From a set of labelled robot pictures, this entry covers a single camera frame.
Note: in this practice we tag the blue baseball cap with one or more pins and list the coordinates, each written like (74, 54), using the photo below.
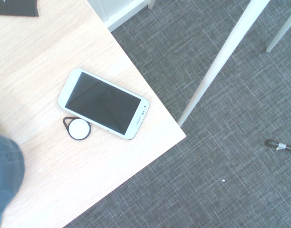
(5, 171)

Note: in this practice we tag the white smartphone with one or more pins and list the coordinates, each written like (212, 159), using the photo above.
(102, 102)

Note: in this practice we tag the round white key fob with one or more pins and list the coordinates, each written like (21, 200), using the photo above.
(77, 129)

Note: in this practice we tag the white coat stand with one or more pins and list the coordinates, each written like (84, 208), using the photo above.
(221, 59)

